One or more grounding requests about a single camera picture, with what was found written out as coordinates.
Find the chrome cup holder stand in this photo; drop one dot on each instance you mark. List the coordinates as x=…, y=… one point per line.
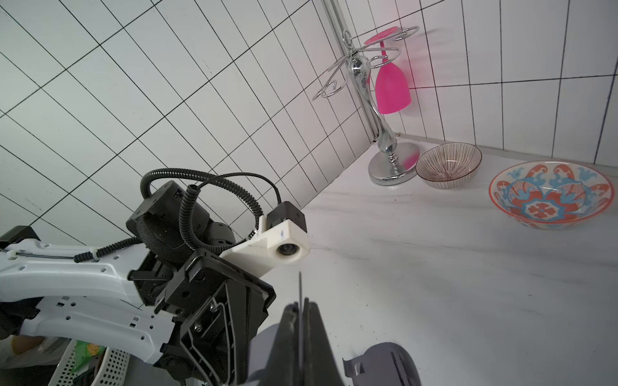
x=395, y=162

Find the pink plastic cup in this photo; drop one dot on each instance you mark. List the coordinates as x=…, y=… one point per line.
x=392, y=89

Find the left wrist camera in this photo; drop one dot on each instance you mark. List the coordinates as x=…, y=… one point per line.
x=281, y=239

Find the brown striped glass bowl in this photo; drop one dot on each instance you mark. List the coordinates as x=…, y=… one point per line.
x=449, y=166

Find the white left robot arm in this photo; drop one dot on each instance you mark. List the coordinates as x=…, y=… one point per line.
x=106, y=295

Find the white perforated basket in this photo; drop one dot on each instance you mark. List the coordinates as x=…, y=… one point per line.
x=111, y=370

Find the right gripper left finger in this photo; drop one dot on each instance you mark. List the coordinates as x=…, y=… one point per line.
x=284, y=364

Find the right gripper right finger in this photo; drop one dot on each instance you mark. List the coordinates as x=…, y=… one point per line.
x=318, y=364

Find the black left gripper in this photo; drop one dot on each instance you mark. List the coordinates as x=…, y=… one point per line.
x=216, y=310

